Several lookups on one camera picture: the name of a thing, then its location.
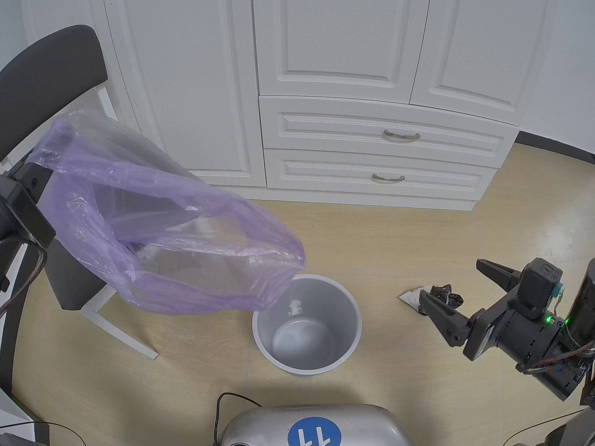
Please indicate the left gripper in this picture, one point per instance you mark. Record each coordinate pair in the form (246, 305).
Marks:
(21, 216)

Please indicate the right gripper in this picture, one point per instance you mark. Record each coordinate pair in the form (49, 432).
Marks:
(525, 337)

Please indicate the black plastic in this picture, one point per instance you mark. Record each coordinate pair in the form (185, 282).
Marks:
(453, 300)

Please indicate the white printed wrapper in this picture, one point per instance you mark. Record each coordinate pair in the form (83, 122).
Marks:
(411, 298)

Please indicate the purple plastic bag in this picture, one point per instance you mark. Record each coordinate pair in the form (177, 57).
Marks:
(153, 212)

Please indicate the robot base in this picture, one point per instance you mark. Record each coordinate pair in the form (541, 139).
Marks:
(316, 428)

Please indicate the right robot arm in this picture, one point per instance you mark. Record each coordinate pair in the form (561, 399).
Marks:
(581, 304)

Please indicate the white trash bin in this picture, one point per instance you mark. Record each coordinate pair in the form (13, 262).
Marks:
(307, 342)

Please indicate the white chair with grey cushions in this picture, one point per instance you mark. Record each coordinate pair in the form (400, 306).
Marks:
(46, 58)

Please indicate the white wardrobe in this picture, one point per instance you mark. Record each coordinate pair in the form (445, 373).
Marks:
(334, 40)

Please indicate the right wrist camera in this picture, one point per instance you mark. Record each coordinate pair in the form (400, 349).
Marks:
(539, 281)

